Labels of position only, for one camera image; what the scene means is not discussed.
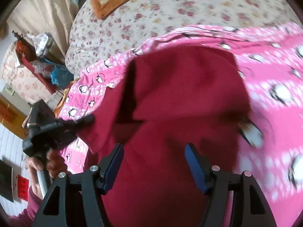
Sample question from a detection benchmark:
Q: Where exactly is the dark red garment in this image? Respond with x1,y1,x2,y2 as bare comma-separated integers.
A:
79,45,250,226

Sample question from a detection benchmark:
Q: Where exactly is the left forearm maroon sleeve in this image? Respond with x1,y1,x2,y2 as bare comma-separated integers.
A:
9,187,42,227

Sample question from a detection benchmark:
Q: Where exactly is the person's left hand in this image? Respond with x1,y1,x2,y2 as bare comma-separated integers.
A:
27,150,67,199

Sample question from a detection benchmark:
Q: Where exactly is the red paper decoration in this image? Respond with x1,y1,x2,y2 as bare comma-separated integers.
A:
17,175,29,201

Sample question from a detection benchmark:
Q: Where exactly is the black flat panel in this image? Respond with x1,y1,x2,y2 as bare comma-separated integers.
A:
0,160,14,202

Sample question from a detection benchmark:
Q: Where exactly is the floral covered chair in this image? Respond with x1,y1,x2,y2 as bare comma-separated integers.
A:
1,42,51,103

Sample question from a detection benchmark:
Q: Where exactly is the blue plastic bag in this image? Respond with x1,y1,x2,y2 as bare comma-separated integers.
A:
43,58,74,89

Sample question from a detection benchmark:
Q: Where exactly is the red wooden bedside table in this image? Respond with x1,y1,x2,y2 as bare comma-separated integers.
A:
16,40,58,94

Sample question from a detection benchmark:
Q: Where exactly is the clear plastic bag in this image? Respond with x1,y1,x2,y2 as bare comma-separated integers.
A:
26,32,54,58

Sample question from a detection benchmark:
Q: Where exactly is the beige curtain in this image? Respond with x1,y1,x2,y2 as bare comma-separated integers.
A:
7,0,79,60

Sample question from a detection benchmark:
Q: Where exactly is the pink penguin blanket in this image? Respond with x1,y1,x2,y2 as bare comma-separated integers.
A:
59,23,302,226

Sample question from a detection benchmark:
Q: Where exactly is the floral bed sheet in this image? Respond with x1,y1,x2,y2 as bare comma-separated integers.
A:
65,0,299,76

